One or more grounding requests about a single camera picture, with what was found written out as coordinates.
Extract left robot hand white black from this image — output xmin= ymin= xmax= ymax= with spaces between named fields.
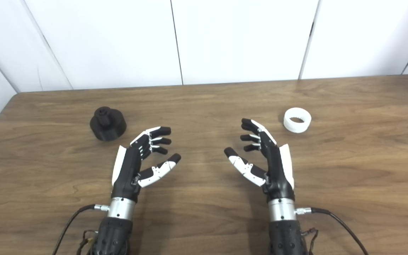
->
xmin=111 ymin=126 xmax=182 ymax=203

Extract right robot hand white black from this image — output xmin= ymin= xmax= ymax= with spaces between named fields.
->
xmin=224 ymin=118 xmax=295 ymax=203

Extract white toothed ring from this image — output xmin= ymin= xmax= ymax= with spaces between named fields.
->
xmin=283 ymin=107 xmax=312 ymax=134

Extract round black part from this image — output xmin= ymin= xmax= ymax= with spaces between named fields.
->
xmin=90 ymin=106 xmax=127 ymax=142

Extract thin right forearm wires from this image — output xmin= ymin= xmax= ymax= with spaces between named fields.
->
xmin=301 ymin=228 xmax=320 ymax=255

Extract thin forearm wires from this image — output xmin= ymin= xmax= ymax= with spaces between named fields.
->
xmin=78 ymin=229 xmax=99 ymax=255
xmin=301 ymin=228 xmax=320 ymax=255

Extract thin left forearm wires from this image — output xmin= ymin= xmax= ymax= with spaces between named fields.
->
xmin=78 ymin=229 xmax=99 ymax=255

